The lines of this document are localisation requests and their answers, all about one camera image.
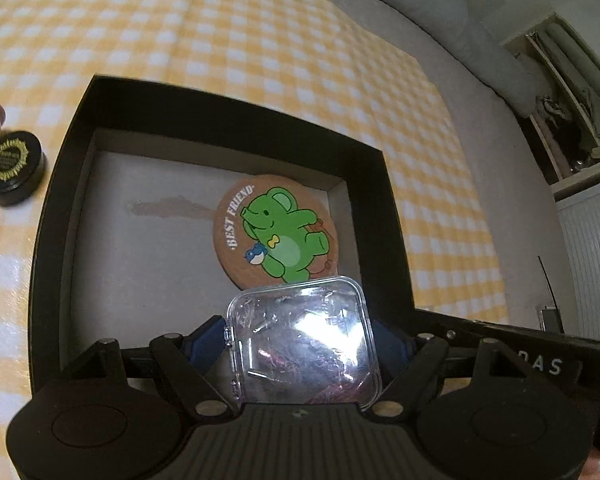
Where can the black round jar gold label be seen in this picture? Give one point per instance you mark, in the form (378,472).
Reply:
(12,167)

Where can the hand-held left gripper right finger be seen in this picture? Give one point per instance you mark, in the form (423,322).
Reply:
(392,346)

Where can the white ribbed cabinet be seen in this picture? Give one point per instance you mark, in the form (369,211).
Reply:
(592,245)

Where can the clear plastic case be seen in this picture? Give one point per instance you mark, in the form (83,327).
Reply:
(300,345)

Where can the black antenna device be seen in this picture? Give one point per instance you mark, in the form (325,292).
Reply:
(550,317)

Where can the grey duvet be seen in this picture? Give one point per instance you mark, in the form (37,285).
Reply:
(450,25)

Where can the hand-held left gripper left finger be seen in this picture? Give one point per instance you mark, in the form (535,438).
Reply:
(207,345)

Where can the white open shelf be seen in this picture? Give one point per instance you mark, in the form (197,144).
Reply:
(570,100)

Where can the black cardboard box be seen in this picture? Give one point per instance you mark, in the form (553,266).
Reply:
(370,200)

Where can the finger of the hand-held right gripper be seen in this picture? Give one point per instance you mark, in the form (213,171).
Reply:
(432,321)

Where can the yellow checkered cloth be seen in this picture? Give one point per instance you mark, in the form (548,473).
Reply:
(230,35)

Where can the person's right hand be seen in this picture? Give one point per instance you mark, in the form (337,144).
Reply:
(592,466)

